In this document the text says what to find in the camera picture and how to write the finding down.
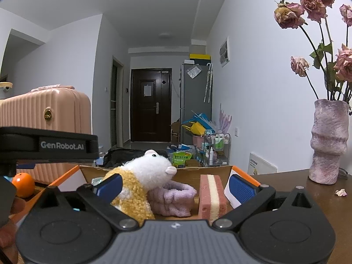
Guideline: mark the purple feather decoration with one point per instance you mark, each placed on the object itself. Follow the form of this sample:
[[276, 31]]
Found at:
[[225, 119]]

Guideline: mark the small open carton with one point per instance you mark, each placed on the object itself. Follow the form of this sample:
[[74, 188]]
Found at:
[[194, 163]]

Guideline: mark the orange cardboard box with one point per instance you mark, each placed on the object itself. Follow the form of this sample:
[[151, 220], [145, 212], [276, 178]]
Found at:
[[187, 177]]

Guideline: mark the white flat heater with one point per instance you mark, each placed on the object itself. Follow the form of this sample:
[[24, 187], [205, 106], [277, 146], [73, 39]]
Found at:
[[262, 163]]

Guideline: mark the pink sponge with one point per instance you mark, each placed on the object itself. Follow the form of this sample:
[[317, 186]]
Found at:
[[213, 198]]

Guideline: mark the dark brown entrance door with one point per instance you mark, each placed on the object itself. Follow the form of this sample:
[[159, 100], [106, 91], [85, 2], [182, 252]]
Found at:
[[151, 104]]

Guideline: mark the blue and yellow bags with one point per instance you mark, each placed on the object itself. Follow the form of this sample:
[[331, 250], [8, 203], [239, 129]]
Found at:
[[198, 125]]

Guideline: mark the grey refrigerator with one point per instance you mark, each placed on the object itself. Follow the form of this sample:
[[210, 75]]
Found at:
[[194, 99]]

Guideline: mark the purple towel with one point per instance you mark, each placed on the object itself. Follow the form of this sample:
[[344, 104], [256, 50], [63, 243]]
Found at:
[[173, 200]]

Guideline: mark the brown carton on floor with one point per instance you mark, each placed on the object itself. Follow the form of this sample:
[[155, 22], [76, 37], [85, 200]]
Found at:
[[176, 132]]

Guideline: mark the dried pink roses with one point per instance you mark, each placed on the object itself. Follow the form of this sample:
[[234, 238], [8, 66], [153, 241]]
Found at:
[[313, 2]]

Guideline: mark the hanging folded umbrella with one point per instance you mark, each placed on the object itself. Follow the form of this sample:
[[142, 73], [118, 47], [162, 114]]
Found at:
[[208, 82]]

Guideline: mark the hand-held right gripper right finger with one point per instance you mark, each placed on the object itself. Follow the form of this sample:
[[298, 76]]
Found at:
[[242, 189]]

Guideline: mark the fallen rose petal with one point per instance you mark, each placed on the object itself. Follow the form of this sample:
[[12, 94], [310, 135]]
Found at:
[[341, 193]]

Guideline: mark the green snack bag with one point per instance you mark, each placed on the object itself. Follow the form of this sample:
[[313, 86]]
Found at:
[[181, 159]]

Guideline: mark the yellow black box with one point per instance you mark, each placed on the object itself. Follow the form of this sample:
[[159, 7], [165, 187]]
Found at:
[[200, 57]]

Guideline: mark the orange fruit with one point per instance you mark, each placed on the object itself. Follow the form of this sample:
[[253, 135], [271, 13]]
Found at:
[[23, 185]]

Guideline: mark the white wall panel box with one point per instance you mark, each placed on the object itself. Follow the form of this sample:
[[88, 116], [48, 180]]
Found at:
[[225, 51]]

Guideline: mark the pink ribbed suitcase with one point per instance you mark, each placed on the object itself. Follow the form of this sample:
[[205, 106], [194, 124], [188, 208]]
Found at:
[[55, 107]]

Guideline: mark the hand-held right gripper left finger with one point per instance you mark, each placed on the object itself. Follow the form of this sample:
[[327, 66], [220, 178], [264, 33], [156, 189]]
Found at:
[[110, 184]]

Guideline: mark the purple ceramic vase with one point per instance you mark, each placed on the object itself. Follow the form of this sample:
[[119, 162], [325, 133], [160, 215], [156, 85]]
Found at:
[[328, 143]]

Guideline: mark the clear plastic bag on refrigerator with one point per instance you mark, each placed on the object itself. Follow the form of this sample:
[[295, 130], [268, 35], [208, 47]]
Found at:
[[194, 71]]

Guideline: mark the yellow white hamster plush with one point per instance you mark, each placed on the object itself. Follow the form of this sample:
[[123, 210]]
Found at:
[[143, 176]]

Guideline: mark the black bag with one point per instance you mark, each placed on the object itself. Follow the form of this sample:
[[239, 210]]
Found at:
[[123, 156]]

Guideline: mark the pink bin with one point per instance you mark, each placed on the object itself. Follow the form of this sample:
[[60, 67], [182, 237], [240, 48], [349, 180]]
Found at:
[[198, 140]]

